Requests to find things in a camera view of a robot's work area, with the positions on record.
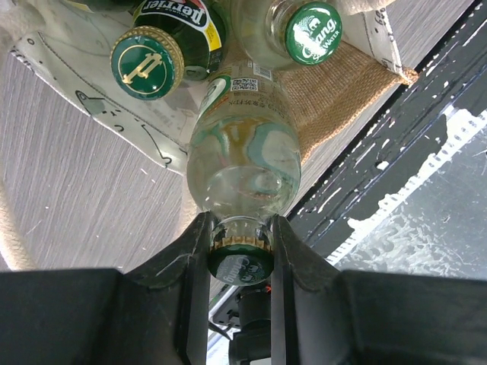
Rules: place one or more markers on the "clear glass bottle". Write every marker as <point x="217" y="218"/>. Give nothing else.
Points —
<point x="244" y="166"/>
<point x="286" y="35"/>

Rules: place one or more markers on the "green bottle yellow label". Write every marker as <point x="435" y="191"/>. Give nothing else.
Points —
<point x="170" y="42"/>

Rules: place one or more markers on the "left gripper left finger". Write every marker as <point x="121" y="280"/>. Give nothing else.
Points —
<point x="155" y="314"/>

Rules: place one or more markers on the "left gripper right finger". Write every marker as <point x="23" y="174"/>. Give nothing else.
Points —
<point x="320" y="315"/>

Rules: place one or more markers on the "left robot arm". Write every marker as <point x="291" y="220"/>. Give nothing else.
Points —
<point x="247" y="323"/>

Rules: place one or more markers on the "canvas tote bag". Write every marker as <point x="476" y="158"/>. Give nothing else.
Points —
<point x="90" y="177"/>

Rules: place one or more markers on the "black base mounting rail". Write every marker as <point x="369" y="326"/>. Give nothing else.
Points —
<point x="415" y="131"/>

